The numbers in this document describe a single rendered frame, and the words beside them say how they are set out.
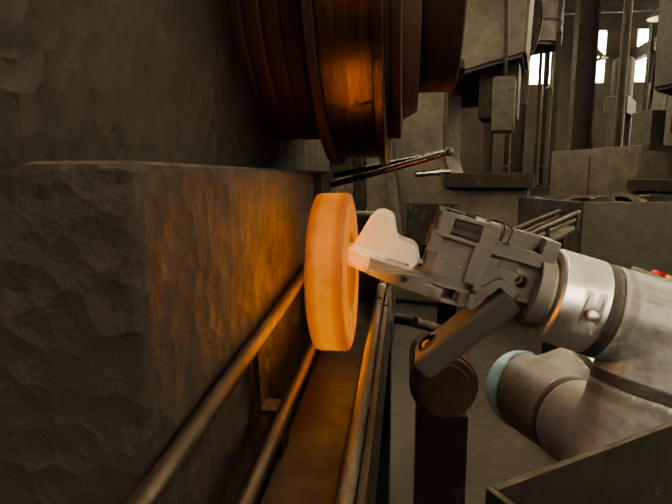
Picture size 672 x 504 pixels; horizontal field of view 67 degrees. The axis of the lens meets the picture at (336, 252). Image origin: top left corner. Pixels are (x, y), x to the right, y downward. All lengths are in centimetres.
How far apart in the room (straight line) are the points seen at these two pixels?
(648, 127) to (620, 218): 182
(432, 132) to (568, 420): 293
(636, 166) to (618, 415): 409
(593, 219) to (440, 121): 115
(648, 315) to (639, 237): 245
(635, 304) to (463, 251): 15
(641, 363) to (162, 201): 42
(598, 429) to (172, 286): 40
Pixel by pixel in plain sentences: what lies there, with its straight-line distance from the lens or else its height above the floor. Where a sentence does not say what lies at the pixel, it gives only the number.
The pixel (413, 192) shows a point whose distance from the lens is 341.
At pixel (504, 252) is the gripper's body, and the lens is 49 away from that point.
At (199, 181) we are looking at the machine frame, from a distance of 32.
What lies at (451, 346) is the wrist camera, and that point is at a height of 70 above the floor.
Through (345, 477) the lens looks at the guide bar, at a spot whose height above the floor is 68.
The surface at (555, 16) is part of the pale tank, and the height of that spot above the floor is 342.
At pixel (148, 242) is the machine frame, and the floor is 83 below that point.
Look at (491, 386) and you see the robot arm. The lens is 68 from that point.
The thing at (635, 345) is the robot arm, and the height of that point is 72.
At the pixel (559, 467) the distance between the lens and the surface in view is 30.
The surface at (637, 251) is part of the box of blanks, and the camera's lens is 296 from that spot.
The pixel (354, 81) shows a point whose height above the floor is 96.
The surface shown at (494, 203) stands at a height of 70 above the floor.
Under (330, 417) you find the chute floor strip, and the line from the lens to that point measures 50.
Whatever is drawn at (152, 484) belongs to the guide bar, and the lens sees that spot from 27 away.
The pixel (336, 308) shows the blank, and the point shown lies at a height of 75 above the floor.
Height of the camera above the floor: 86
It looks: 8 degrees down
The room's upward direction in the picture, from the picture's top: straight up
